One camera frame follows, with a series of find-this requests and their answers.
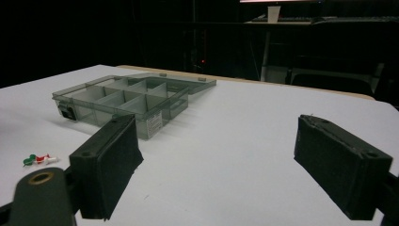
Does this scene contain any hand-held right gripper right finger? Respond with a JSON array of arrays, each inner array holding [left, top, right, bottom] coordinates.
[[294, 114, 394, 221]]

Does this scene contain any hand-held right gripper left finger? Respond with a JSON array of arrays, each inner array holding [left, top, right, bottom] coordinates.
[[69, 114, 145, 220]]

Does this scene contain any white push pin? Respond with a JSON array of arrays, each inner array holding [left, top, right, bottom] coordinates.
[[43, 155, 60, 166]]

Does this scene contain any red push pin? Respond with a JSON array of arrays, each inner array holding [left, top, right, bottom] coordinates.
[[35, 153, 51, 165]]

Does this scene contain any green push pin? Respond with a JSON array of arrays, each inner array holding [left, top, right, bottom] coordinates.
[[22, 153, 38, 168]]

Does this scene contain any clear plastic compartment box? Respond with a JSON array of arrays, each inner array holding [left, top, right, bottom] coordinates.
[[51, 72, 217, 141]]

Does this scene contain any dark chair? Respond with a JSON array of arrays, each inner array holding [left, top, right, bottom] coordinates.
[[285, 56, 385, 97]]

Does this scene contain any metal stand leg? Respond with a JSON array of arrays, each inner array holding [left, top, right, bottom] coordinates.
[[259, 30, 272, 82]]

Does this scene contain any dark desk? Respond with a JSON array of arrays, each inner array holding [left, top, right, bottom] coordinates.
[[244, 15, 399, 36]]

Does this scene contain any white paper cup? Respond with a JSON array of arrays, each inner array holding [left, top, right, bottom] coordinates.
[[266, 5, 282, 24]]

